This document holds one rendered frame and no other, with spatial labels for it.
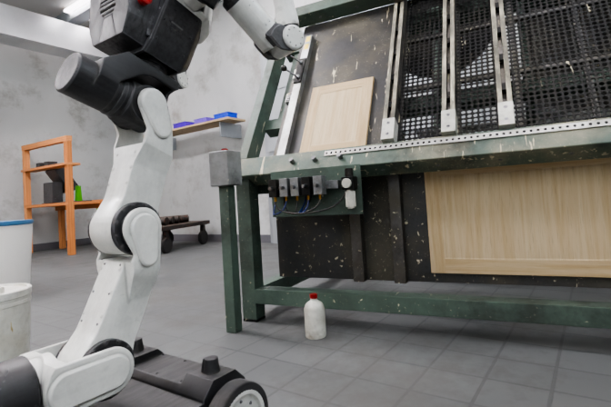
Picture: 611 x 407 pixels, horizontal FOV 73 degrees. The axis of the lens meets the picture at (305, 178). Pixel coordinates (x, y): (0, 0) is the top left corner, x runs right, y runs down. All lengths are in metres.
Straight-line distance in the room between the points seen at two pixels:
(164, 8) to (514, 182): 1.62
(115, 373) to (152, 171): 0.52
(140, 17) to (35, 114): 7.64
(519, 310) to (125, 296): 1.50
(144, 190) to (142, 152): 0.11
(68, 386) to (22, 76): 8.04
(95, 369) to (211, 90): 6.36
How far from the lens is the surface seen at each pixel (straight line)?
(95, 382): 1.17
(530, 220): 2.14
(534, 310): 1.98
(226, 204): 2.16
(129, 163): 1.24
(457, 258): 2.18
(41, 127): 8.85
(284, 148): 2.28
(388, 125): 2.06
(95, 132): 9.28
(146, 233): 1.18
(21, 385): 1.13
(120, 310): 1.21
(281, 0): 1.42
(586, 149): 1.94
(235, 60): 6.96
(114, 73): 1.23
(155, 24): 1.30
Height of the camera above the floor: 0.68
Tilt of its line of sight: 2 degrees up
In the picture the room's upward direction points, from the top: 4 degrees counter-clockwise
